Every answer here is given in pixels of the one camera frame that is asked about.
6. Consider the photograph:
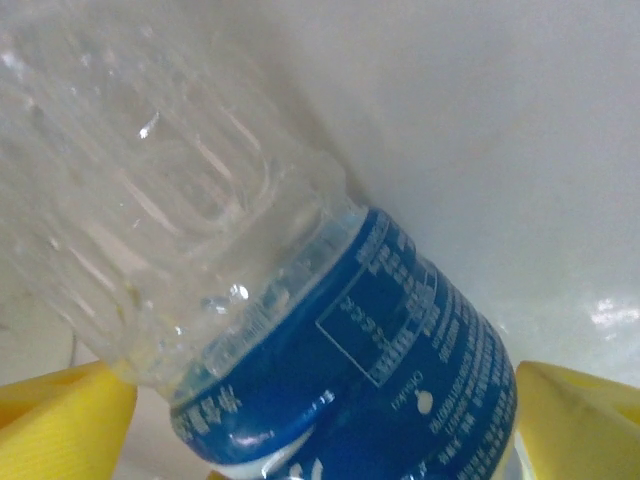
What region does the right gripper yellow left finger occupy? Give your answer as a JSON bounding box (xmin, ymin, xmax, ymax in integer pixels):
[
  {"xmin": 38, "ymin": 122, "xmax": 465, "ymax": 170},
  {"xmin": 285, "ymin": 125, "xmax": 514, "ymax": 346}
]
[{"xmin": 0, "ymin": 360, "xmax": 139, "ymax": 480}]

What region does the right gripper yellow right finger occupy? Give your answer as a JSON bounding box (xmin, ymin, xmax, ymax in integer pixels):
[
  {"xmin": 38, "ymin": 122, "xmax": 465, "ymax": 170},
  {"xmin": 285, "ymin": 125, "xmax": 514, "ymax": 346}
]
[{"xmin": 514, "ymin": 359, "xmax": 640, "ymax": 480}]

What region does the clear bottle dark blue label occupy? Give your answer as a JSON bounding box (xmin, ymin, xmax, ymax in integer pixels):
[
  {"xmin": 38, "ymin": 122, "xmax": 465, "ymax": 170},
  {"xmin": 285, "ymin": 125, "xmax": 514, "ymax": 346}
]
[{"xmin": 0, "ymin": 0, "xmax": 521, "ymax": 480}]

